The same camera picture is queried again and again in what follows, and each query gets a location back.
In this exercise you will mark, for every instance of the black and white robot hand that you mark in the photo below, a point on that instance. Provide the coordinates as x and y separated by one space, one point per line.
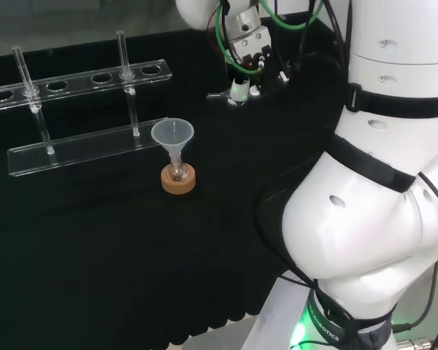
252 47

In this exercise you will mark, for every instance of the translucent plastic funnel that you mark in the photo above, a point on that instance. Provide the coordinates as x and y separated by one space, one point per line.
172 133

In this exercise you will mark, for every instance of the small glass round-bottom flask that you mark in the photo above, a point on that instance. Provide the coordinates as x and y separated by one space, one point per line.
177 174

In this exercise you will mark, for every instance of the clear acrylic funnel stand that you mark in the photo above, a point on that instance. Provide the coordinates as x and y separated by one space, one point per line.
80 153

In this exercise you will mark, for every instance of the black bench cloth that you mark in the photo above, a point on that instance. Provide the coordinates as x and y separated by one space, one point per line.
95 237

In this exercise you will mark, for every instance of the silver metal connector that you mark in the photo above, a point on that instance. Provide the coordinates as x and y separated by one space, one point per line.
414 343

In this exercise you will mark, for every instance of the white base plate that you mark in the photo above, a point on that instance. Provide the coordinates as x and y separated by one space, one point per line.
273 313

